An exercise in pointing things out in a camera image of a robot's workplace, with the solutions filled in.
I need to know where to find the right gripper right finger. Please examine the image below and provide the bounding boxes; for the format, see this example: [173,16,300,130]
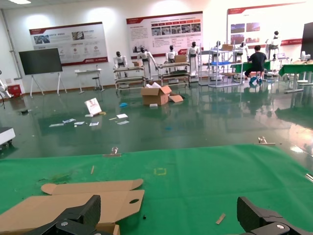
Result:
[236,196,313,235]

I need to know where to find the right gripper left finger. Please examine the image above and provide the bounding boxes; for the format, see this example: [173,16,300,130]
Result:
[23,194,117,235]

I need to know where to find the cardboard box with hole flap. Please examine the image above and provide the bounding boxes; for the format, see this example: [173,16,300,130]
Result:
[0,178,145,235]

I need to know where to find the red box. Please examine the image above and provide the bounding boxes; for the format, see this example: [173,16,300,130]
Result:
[6,84,24,97]

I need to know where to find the large open cardboard box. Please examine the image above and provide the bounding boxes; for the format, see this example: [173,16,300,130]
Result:
[140,82,184,106]

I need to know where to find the short wooden chip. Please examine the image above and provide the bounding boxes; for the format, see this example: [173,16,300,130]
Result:
[215,212,227,225]

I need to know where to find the clear plastic wrapper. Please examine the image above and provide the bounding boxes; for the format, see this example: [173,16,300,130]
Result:
[38,171,74,184]

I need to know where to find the green table cloth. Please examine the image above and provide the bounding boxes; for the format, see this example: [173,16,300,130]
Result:
[0,143,313,235]

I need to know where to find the white cart base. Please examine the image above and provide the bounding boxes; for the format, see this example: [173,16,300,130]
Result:
[0,126,17,150]

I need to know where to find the white and red carton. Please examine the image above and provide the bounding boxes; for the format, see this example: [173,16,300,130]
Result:
[84,97,102,118]

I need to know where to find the black stool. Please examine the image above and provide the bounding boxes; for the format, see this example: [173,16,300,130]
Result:
[91,76,105,93]

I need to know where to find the small white table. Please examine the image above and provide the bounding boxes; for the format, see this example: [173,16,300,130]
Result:
[74,68,103,95]

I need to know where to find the metal work rack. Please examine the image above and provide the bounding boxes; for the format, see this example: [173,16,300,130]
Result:
[112,65,147,92]
[157,61,191,86]

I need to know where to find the green covered table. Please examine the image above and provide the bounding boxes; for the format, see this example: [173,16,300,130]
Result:
[278,62,313,94]
[231,60,272,79]

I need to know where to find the seated person in black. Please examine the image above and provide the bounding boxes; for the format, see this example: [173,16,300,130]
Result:
[244,45,268,81]

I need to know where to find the black screen on stand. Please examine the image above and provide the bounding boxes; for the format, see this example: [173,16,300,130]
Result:
[19,47,68,98]

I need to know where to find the white humanoid robot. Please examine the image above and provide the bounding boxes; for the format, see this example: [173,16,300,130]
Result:
[136,46,158,81]
[265,30,282,61]
[238,41,249,62]
[165,45,178,74]
[187,41,201,83]
[113,50,129,78]
[212,40,222,57]

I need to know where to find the black monitor panel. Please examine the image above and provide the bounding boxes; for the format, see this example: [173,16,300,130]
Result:
[301,22,313,61]

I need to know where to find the white metal shelf frame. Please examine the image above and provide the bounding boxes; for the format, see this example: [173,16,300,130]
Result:
[198,44,245,88]

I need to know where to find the red framed wall poster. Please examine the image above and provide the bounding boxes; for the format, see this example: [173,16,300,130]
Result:
[226,1,313,47]
[126,11,204,59]
[28,21,109,67]

